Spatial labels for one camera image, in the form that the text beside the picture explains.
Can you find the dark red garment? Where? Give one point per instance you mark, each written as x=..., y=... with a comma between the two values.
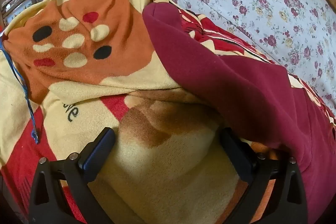
x=255, y=98

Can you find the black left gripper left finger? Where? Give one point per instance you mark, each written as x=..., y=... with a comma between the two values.
x=48, y=203

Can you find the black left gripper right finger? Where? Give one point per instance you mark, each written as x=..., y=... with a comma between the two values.
x=287, y=202

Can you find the orange cream red fleece blanket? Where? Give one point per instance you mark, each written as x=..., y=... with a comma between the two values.
x=70, y=68

